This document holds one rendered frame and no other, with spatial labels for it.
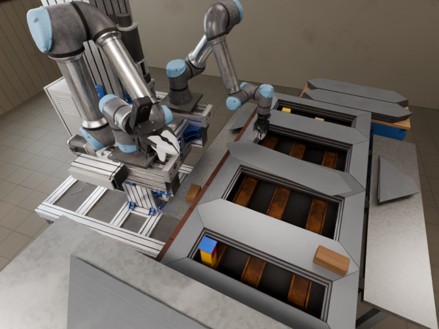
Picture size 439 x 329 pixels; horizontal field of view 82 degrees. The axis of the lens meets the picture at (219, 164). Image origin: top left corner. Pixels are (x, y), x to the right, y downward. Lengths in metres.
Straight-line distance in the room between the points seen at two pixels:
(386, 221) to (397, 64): 2.80
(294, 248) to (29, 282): 0.96
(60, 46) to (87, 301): 0.78
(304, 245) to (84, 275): 0.84
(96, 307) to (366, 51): 3.78
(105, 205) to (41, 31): 1.55
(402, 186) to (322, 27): 2.57
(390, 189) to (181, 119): 1.27
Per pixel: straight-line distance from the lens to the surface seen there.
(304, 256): 1.16
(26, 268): 1.10
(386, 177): 1.74
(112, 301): 0.89
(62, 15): 1.00
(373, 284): 1.35
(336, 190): 1.42
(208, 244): 1.11
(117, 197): 2.28
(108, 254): 0.99
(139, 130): 0.71
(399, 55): 4.03
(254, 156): 1.48
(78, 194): 2.45
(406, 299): 1.39
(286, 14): 3.82
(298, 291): 1.30
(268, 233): 1.18
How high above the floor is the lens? 1.87
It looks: 45 degrees down
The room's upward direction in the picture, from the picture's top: 1 degrees counter-clockwise
